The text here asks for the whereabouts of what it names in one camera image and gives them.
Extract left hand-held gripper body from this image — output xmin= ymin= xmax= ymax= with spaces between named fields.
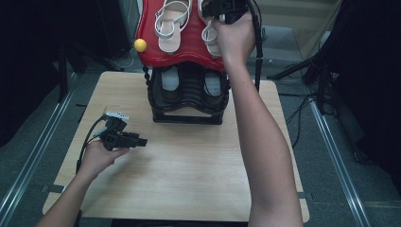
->
xmin=100 ymin=111 xmax=136 ymax=151

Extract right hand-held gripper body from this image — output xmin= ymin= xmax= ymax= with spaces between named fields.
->
xmin=217 ymin=0 xmax=251 ymax=25

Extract white strappy heeled sandal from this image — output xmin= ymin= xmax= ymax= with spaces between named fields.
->
xmin=198 ymin=0 xmax=226 ymax=59
xmin=154 ymin=0 xmax=193 ymax=54

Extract red and black shoe rack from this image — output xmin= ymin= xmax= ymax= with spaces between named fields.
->
xmin=135 ymin=0 xmax=235 ymax=126

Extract black leather shoe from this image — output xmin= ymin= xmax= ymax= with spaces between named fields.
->
xmin=201 ymin=70 xmax=229 ymax=105
xmin=159 ymin=65 xmax=183 ymax=105

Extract person's left hand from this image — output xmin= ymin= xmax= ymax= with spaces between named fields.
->
xmin=77 ymin=141 xmax=130 ymax=183

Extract person's right hand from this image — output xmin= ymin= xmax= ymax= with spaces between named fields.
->
xmin=214 ymin=12 xmax=256 ymax=64

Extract yellow ball knob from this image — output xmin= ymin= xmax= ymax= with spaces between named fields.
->
xmin=133 ymin=38 xmax=148 ymax=53

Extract black upright stand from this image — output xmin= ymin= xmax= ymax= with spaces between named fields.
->
xmin=57 ymin=44 xmax=69 ymax=103

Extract black tripod stand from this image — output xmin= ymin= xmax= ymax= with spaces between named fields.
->
xmin=267 ymin=46 xmax=335 ymax=114

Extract black curtain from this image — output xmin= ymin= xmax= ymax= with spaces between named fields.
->
xmin=327 ymin=0 xmax=401 ymax=197
xmin=0 ymin=0 xmax=131 ymax=148

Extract left hand-held gripper cable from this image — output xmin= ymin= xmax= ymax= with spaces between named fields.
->
xmin=76 ymin=114 xmax=108 ymax=174

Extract hand-held gripper cable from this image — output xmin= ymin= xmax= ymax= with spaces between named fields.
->
xmin=76 ymin=114 xmax=108 ymax=174
xmin=247 ymin=0 xmax=265 ymax=93

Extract right hand-held gripper cable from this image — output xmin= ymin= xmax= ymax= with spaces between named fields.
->
xmin=247 ymin=0 xmax=265 ymax=93

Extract thin white cable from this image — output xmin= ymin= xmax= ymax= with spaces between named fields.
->
xmin=110 ymin=46 xmax=136 ymax=70

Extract black floor cables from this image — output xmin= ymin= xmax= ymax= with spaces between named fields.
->
xmin=285 ymin=93 xmax=320 ymax=149

